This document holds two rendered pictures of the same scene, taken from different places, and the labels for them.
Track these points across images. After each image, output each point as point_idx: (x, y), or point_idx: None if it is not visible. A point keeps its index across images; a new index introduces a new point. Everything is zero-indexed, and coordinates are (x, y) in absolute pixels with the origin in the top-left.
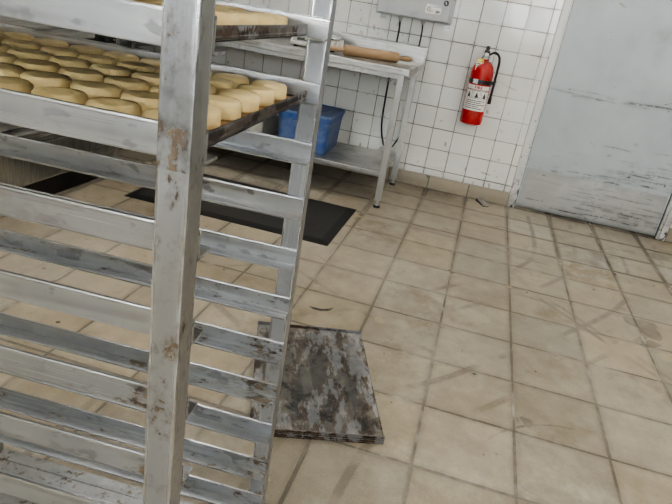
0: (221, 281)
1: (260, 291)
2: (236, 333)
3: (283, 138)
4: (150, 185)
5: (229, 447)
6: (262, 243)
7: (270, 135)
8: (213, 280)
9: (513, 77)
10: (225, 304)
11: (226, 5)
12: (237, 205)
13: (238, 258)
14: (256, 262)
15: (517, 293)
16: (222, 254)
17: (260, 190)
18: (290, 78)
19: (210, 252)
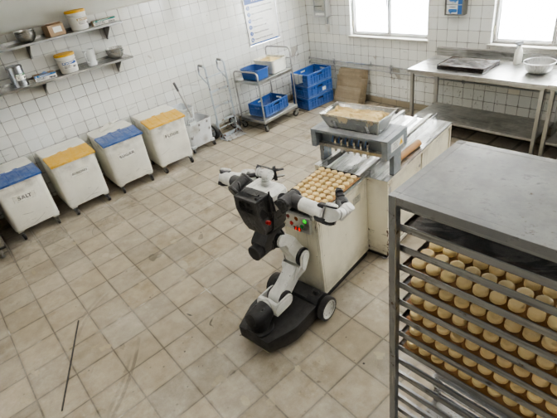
0: (417, 408)
1: (403, 398)
2: (409, 415)
3: (402, 360)
4: (448, 402)
5: None
6: (404, 387)
7: (406, 362)
8: (419, 410)
9: None
10: (415, 405)
11: (428, 338)
12: (416, 381)
13: (413, 391)
14: (407, 387)
15: None
16: (418, 395)
17: (407, 376)
18: (403, 347)
19: (423, 397)
